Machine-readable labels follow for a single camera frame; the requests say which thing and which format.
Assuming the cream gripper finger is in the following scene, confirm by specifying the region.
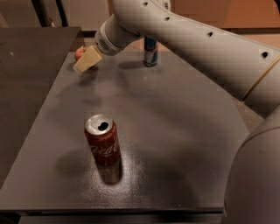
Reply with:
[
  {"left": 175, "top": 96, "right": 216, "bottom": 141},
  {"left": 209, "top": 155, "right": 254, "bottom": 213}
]
[{"left": 73, "top": 45, "right": 102, "bottom": 73}]

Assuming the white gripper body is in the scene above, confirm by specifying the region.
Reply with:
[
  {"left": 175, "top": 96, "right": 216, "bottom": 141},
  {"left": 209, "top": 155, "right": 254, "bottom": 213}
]
[{"left": 94, "top": 17, "right": 140, "bottom": 56}]

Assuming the red apple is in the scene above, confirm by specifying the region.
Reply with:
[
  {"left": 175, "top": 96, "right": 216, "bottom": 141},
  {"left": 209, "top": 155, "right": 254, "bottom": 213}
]
[{"left": 74, "top": 46, "right": 87, "bottom": 60}]

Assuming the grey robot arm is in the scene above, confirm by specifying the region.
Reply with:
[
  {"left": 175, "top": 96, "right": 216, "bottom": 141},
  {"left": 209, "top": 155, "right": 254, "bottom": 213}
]
[{"left": 74, "top": 0, "right": 280, "bottom": 224}]

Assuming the blue silver energy drink can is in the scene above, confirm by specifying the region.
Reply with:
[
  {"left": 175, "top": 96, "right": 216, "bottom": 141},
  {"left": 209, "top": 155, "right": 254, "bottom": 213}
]
[{"left": 143, "top": 37, "right": 158, "bottom": 67}]

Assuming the red coke can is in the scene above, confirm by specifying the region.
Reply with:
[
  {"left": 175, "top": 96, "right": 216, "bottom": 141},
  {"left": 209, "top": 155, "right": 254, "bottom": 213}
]
[{"left": 84, "top": 114, "right": 121, "bottom": 166}]

